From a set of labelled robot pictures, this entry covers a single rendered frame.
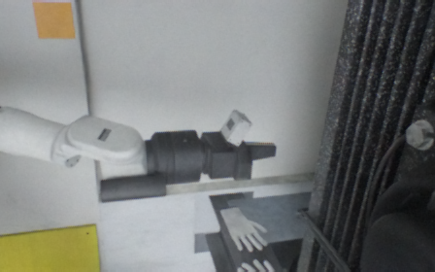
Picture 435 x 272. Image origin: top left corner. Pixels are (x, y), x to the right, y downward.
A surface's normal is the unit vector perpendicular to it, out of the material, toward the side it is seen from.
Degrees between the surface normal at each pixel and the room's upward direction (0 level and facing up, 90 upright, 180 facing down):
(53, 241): 87
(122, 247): 90
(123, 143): 23
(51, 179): 90
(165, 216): 90
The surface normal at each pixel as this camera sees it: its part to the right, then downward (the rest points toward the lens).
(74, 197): 0.24, 0.44
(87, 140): 0.13, -0.66
